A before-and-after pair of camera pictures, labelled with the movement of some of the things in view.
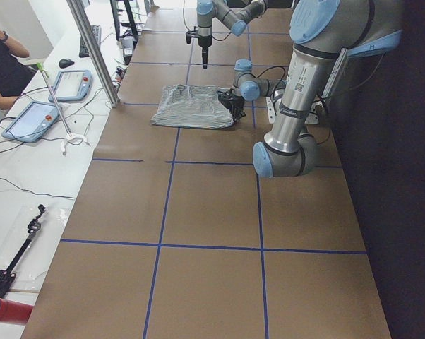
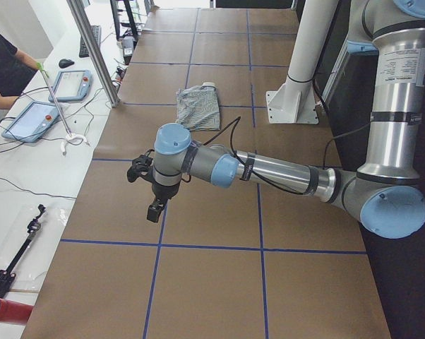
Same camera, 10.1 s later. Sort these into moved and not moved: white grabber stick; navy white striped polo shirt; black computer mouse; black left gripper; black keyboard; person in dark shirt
Moved: black left gripper; navy white striped polo shirt
Not moved: white grabber stick; black computer mouse; black keyboard; person in dark shirt
